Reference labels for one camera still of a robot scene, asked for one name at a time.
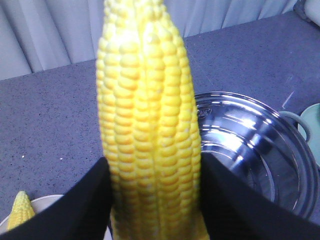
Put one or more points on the green electric cooking pot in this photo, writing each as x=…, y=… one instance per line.
x=261, y=147

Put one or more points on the grey pleated curtain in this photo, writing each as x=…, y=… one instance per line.
x=38, y=35

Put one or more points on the yellow corn cob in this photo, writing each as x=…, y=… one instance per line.
x=21, y=211
x=150, y=137

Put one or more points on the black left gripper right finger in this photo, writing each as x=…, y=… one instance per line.
x=234, y=211

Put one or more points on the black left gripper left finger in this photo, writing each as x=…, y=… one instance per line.
x=83, y=213

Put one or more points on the green round plate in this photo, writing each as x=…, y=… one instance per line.
x=311, y=116

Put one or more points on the white round plate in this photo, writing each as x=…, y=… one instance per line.
x=40, y=204

